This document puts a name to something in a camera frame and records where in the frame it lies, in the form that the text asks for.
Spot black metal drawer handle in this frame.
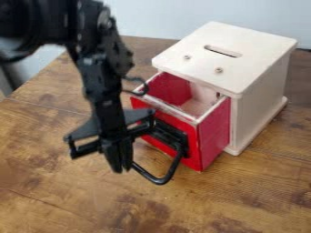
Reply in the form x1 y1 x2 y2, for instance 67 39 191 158
131 119 190 186

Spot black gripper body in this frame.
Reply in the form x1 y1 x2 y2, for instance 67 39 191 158
65 76 155 159

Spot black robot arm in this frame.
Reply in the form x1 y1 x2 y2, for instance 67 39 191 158
0 0 155 174

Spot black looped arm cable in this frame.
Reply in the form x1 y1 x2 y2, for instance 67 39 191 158
121 76 151 97

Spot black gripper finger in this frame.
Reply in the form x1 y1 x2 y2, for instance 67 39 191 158
121 138 134 171
102 142 123 173

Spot right screw on box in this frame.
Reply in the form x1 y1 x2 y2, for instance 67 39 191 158
215 67 223 74

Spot white wooden box cabinet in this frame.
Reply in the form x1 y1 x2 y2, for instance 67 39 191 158
153 22 298 156

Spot red drawer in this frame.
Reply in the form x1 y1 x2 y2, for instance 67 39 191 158
130 73 231 172

